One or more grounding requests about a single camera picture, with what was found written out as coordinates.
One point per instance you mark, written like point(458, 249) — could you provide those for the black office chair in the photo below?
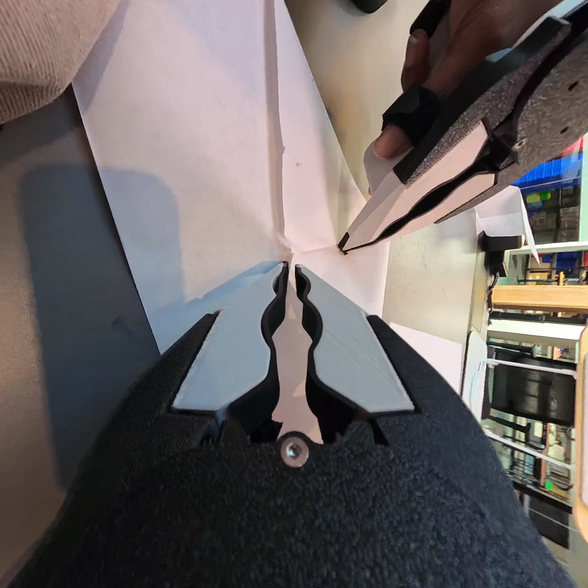
point(533, 395)

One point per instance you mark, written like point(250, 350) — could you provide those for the white paper sheet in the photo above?
point(500, 206)
point(183, 115)
point(427, 353)

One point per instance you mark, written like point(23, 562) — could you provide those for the stack of blue bins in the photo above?
point(551, 170)

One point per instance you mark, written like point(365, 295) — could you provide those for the person's left hand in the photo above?
point(473, 41)

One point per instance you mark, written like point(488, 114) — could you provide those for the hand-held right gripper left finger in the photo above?
point(229, 363)

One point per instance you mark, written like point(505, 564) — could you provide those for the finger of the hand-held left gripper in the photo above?
point(436, 174)
point(459, 195)

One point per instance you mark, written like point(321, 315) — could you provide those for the person's beige sweatshirt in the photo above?
point(46, 46)

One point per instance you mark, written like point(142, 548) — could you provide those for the folded white paper sheet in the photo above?
point(500, 206)

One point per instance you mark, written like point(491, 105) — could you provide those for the black wrist rest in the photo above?
point(367, 4)

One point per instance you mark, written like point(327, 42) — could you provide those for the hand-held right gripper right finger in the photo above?
point(363, 367)

